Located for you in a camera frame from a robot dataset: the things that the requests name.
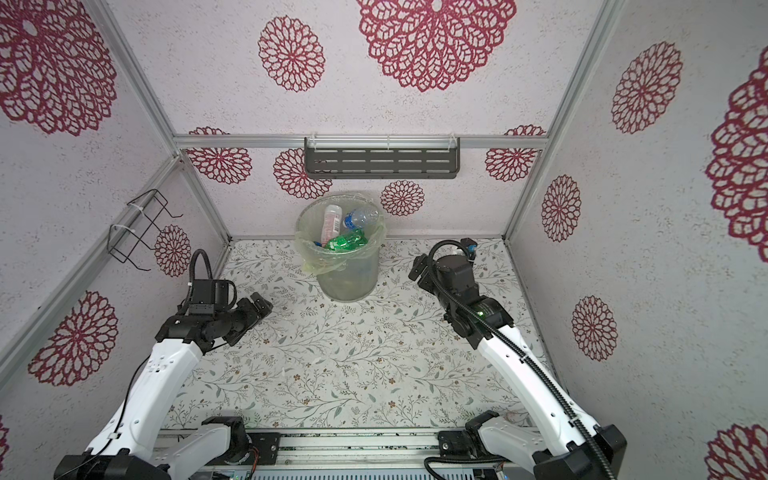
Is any green bottle yellow cap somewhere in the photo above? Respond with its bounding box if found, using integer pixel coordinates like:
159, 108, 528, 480
324, 229, 368, 252

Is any clear bottle blue label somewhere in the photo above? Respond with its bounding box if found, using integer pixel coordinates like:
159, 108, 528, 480
343, 205, 380, 230

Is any clear bottle red cap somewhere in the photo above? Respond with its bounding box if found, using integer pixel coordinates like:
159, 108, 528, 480
320, 204, 344, 246

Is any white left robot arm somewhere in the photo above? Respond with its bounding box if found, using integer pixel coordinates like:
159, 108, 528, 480
53, 279, 273, 479

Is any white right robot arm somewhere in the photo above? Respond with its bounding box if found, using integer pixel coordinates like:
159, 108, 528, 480
409, 254, 627, 479

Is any grey bin with liner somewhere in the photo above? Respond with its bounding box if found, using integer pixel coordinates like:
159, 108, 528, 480
294, 192, 387, 303

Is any black wire wall rack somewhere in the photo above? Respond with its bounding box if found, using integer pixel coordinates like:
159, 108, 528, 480
106, 188, 183, 272

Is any grey slotted wall shelf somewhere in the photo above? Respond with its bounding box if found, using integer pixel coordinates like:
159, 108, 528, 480
304, 137, 461, 180

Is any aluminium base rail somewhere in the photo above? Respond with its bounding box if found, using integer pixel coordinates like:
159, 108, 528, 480
149, 427, 601, 480

